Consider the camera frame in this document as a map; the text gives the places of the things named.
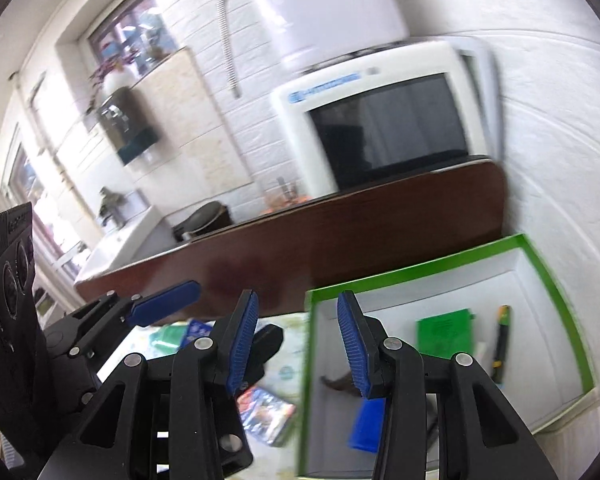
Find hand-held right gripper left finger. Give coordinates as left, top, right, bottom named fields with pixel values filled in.
left=37, top=289, right=261, bottom=480

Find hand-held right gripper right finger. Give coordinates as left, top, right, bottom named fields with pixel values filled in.
left=336, top=290, right=561, bottom=480

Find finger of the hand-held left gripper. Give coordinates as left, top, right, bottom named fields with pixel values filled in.
left=245, top=324, right=286, bottom=386
left=72, top=280, right=202, bottom=356

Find green label water bottle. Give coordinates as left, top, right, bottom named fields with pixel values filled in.
left=147, top=322, right=191, bottom=351

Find blue medicine box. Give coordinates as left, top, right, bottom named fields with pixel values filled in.
left=182, top=317, right=218, bottom=343

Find playing card pack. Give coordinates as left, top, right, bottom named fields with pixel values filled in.
left=236, top=385, right=297, bottom=446

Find blue plastic floss box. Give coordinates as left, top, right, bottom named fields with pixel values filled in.
left=348, top=399, right=387, bottom=453

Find green packet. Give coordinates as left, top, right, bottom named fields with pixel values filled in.
left=416, top=308, right=476, bottom=361

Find green cardboard box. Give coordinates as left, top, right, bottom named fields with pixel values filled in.
left=296, top=232, right=597, bottom=478

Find black pen with green tip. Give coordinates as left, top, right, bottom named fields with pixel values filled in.
left=491, top=305, right=512, bottom=383

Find white sink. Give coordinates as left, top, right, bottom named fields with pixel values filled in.
left=75, top=205, right=178, bottom=283

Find black round pot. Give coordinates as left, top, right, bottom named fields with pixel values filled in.
left=172, top=200, right=233, bottom=243

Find metal faucet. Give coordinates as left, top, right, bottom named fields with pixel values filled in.
left=97, top=186, right=128, bottom=226

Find brown wooden headboard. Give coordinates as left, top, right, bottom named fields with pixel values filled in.
left=75, top=157, right=508, bottom=328

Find narrow window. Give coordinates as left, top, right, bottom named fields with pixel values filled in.
left=0, top=125, right=46, bottom=211

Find beige stone board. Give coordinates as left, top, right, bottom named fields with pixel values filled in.
left=130, top=45, right=255, bottom=196

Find white water purifier with screen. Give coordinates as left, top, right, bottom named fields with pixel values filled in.
left=271, top=40, right=498, bottom=196

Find potted plant in white vase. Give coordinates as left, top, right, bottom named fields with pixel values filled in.
left=87, top=52, right=136, bottom=106

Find white water heater tank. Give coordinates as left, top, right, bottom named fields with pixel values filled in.
left=230, top=0, right=411, bottom=68

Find dark wall holder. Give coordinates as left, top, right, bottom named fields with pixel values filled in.
left=96, top=85, right=162, bottom=166

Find flexible metal hose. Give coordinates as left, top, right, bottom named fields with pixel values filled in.
left=219, top=0, right=243, bottom=98

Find white frame behind purifier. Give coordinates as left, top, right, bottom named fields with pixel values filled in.
left=452, top=35, right=506, bottom=161

